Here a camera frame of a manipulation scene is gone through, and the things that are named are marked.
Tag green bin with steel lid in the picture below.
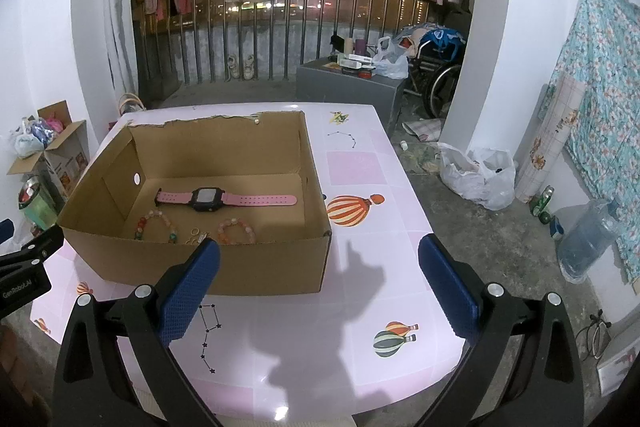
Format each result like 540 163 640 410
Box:
18 175 59 228

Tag white plastic bag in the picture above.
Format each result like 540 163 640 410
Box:
372 36 410 80
438 141 516 212

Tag grey cabinet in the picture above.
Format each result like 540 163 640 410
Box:
295 56 410 133

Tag green glass bottle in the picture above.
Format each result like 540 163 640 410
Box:
530 185 556 226

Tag cartoon printed roll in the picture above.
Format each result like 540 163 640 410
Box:
514 81 584 206

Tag floral sheet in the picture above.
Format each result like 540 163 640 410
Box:
542 0 640 286

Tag pink digital watch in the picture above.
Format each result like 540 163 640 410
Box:
154 187 299 213

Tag wheelchair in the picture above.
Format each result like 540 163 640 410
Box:
407 26 469 118

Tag metal balcony railing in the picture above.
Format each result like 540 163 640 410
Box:
134 0 472 86

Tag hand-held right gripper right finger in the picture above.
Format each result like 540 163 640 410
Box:
414 234 587 427

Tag printed open cardboard box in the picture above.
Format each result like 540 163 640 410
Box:
7 100 91 203

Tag coiled cable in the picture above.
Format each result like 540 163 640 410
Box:
574 306 614 361

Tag white curtain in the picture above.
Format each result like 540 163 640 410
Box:
106 0 142 98

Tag pale blue plastic bag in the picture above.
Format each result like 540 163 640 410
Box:
12 131 47 158

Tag multicoloured bead bracelet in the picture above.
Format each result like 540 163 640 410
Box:
133 209 180 244

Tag brown cardboard box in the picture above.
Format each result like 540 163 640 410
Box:
55 109 333 297

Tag clear water jug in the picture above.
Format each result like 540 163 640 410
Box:
557 198 621 286

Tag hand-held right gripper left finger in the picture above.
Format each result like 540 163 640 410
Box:
53 238 227 427

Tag magazine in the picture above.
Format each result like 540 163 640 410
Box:
402 116 446 143

